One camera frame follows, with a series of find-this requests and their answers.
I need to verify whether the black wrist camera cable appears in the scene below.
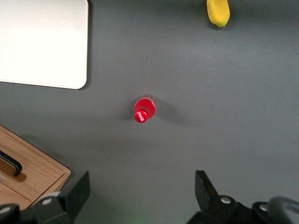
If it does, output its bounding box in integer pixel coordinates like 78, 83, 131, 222
267, 196, 299, 224

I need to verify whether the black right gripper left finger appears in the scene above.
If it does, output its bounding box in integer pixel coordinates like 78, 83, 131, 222
32, 170, 91, 224

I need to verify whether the wooden drawer front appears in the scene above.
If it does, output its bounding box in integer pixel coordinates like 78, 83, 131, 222
0, 128, 66, 203

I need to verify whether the wooden drawer cabinet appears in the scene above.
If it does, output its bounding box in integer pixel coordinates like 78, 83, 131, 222
0, 125, 71, 210

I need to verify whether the small red cola bottle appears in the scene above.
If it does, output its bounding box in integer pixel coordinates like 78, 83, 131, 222
134, 94, 157, 124

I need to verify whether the white rectangular plastic tray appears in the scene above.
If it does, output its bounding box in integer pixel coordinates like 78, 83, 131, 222
0, 0, 89, 90

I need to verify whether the yellow lemon-shaped toy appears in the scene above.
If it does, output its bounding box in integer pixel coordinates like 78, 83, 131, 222
206, 0, 231, 28

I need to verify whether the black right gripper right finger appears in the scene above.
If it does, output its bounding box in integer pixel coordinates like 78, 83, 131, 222
186, 170, 255, 224

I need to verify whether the black drawer handle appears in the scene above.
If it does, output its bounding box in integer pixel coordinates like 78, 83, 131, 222
0, 150, 23, 177

